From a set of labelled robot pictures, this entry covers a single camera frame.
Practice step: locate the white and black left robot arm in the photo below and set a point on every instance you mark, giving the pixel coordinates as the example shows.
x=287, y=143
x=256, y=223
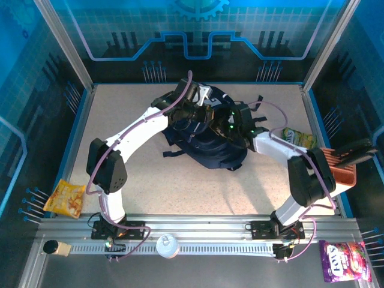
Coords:
x=141, y=132

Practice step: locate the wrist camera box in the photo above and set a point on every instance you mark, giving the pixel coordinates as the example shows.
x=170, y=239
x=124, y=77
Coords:
x=187, y=90
x=246, y=115

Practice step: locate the orange knife block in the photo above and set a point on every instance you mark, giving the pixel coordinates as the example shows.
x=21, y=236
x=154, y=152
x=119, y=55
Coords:
x=345, y=177

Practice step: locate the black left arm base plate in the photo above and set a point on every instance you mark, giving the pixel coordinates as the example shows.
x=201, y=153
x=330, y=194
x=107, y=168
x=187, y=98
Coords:
x=135, y=229

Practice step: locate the navy student backpack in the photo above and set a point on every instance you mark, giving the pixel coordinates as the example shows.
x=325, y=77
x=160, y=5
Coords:
x=210, y=150

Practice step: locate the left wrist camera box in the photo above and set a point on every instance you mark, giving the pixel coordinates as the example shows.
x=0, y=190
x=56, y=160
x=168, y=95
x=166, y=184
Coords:
x=187, y=90

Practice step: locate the black cylinder knob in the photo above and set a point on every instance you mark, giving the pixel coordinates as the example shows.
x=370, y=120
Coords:
x=58, y=248

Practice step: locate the green candy bag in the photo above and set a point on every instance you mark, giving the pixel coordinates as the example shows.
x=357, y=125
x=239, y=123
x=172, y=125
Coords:
x=303, y=139

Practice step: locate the yellow chips bag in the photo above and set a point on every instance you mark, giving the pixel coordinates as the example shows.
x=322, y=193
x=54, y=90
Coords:
x=64, y=199

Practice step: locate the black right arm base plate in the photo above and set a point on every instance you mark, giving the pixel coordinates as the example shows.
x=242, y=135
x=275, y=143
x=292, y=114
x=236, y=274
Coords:
x=261, y=229

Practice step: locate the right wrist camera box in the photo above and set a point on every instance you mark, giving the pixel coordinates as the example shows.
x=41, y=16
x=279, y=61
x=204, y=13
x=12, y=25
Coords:
x=246, y=115

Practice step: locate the aluminium enclosure frame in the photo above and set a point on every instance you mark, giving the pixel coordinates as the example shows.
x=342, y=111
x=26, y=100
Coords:
x=195, y=220

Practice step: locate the white round cap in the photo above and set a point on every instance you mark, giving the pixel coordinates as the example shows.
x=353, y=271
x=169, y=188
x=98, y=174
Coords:
x=167, y=246

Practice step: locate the purple candy bag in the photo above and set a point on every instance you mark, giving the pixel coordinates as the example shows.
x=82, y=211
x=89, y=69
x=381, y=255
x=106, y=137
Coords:
x=345, y=261

